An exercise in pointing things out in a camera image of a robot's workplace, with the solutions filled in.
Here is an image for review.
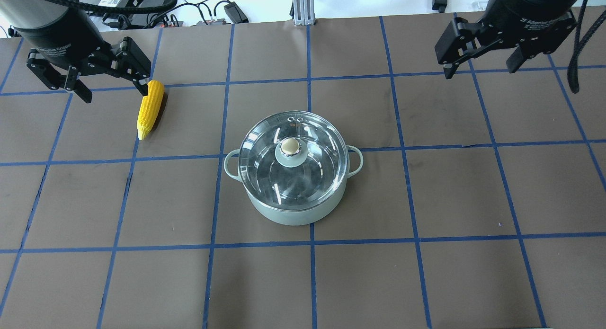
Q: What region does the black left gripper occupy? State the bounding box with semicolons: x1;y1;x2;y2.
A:
0;0;151;103

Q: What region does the black braided cable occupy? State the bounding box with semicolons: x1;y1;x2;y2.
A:
567;0;606;94

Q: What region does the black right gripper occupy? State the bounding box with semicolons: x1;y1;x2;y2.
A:
435;0;578;80

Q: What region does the brown paper table mat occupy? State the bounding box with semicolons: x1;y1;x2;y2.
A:
0;14;606;329

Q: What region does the black power adapter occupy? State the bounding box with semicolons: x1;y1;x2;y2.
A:
223;1;249;24

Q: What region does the glass pot lid with knob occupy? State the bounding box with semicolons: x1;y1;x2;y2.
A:
238;111;349;210

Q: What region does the aluminium frame post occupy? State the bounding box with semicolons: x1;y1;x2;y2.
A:
291;0;316;26

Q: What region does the yellow corn cob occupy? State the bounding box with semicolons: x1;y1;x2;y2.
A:
136;80;165;141

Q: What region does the pale green cooking pot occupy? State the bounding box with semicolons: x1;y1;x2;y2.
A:
223;112;364;226

